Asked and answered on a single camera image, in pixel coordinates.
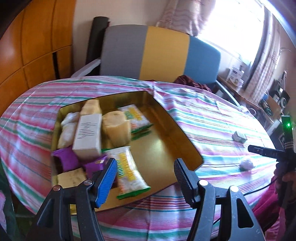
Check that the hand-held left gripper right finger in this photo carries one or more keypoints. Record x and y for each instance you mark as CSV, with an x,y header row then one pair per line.
x,y
183,177

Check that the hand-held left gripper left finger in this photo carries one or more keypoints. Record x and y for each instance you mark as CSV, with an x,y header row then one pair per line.
x,y
107,180

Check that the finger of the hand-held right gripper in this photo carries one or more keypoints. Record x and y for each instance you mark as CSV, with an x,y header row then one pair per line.
x,y
263,150

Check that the purple snack packet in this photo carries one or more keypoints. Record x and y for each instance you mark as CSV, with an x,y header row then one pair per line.
x,y
97,165
67,158

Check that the white round snack packet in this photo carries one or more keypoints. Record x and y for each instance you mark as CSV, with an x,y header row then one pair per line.
x,y
246,164

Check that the green white rice cracker packet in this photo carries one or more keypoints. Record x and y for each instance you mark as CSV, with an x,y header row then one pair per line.
x,y
136,117
128,172

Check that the small green box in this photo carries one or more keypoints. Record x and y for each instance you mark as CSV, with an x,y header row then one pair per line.
x,y
239,136

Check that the gold tin box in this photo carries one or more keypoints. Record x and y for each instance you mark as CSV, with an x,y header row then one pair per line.
x,y
161,143

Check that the cream cardboard box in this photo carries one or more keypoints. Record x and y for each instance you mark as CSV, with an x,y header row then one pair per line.
x,y
87,134

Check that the yellow cake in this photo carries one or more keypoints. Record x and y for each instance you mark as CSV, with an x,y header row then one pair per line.
x,y
116,127
91,107

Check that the beige snack packet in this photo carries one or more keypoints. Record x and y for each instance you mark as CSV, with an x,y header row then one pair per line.
x,y
66,136

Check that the black audio device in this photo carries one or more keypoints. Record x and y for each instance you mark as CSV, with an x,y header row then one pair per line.
x,y
281,97

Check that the person's pink clothing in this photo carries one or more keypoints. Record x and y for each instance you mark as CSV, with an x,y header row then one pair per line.
x,y
266,208

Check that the wooden side table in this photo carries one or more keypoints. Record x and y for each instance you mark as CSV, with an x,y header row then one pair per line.
x,y
242,92

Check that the striped tablecloth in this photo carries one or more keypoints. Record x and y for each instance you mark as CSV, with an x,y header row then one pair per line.
x,y
208,115

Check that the patterned curtain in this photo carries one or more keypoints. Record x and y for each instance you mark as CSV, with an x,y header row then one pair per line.
x,y
263,69
180,16

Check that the white cardboard box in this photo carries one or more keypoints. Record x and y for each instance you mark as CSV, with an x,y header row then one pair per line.
x,y
235,74

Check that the dark red cloth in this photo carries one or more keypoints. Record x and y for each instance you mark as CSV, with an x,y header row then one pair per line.
x,y
189,81

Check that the grey yellow blue chair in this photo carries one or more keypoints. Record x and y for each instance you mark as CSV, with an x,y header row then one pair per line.
x,y
166,51

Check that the black rolled mat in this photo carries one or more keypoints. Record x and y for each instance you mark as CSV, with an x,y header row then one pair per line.
x,y
96,41

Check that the wooden wardrobe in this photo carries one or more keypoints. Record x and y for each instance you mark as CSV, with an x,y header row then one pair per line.
x,y
34,46

